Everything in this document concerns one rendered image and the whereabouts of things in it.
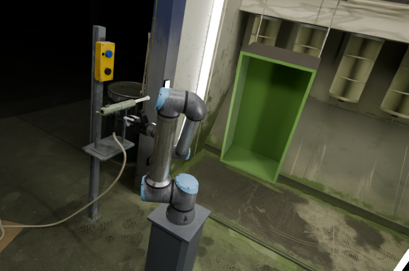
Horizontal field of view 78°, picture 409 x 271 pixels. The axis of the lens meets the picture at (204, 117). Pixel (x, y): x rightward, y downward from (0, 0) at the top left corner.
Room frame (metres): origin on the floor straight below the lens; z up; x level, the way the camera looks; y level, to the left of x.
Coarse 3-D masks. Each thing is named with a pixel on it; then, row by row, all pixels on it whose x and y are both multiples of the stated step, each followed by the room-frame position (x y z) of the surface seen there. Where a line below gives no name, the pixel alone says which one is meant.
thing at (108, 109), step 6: (120, 102) 1.70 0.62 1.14; (126, 102) 1.72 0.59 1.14; (132, 102) 1.77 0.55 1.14; (102, 108) 1.53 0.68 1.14; (108, 108) 1.56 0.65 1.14; (114, 108) 1.60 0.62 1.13; (120, 108) 1.65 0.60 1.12; (126, 108) 1.71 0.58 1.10; (102, 114) 1.53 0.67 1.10; (114, 114) 1.62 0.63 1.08; (114, 120) 1.62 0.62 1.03; (114, 126) 1.62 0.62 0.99
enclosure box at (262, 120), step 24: (264, 48) 2.27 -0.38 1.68; (240, 72) 2.27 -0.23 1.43; (264, 72) 2.42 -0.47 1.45; (288, 72) 2.34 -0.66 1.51; (312, 72) 1.92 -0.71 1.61; (240, 96) 2.49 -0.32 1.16; (264, 96) 2.45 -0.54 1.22; (288, 96) 2.36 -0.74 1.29; (240, 120) 2.58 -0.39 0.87; (264, 120) 2.48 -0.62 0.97; (288, 120) 2.38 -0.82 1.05; (240, 144) 2.62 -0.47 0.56; (264, 144) 2.51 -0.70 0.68; (288, 144) 2.04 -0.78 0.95; (240, 168) 2.26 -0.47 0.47; (264, 168) 2.33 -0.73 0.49
